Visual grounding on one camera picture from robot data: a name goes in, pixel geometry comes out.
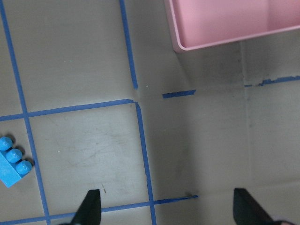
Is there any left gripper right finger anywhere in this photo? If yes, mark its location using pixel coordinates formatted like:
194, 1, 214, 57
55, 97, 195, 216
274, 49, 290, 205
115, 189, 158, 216
233, 188, 276, 225

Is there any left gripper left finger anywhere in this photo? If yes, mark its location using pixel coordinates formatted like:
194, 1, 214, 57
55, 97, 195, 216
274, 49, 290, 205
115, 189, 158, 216
70, 189, 101, 225

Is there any blue toy block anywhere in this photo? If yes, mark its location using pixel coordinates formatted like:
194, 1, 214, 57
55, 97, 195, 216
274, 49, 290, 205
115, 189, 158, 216
0, 136, 32, 188

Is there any pink plastic box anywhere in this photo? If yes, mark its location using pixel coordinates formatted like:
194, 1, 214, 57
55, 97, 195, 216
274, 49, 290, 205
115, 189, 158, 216
164, 0, 300, 53

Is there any brown paper table mat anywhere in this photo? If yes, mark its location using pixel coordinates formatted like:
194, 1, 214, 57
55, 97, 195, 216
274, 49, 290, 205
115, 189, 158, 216
0, 0, 300, 225

